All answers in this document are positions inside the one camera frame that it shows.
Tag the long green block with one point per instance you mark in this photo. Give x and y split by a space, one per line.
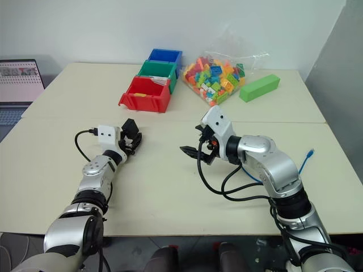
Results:
259 88

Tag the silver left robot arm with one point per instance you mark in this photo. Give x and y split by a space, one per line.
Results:
93 170

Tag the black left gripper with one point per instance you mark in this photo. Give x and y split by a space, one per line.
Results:
124 141

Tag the dark rounded shape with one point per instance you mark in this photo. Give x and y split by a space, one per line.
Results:
164 259
232 256

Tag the small yellow brick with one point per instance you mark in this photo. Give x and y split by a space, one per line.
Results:
140 94

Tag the clear bag of toy bricks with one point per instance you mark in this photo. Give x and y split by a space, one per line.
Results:
215 82

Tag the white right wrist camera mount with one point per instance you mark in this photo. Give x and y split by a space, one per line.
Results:
221 124

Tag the blue plastic bin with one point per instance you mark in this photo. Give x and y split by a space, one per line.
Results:
158 55

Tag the open grey laptop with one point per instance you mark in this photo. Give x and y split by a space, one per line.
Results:
17 82

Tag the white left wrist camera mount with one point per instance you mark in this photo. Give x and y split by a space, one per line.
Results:
107 136

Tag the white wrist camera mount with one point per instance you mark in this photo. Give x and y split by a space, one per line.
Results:
221 124
107 136

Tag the red plastic bin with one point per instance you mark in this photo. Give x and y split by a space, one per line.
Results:
141 103

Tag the grey padded seat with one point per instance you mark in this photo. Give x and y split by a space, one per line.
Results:
12 250

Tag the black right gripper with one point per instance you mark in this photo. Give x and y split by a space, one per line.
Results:
209 147

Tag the white paper sheet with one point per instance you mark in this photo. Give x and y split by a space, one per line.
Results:
160 81

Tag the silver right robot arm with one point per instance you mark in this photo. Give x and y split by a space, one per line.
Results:
272 164

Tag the green plastic bin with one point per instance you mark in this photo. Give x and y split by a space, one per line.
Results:
150 69

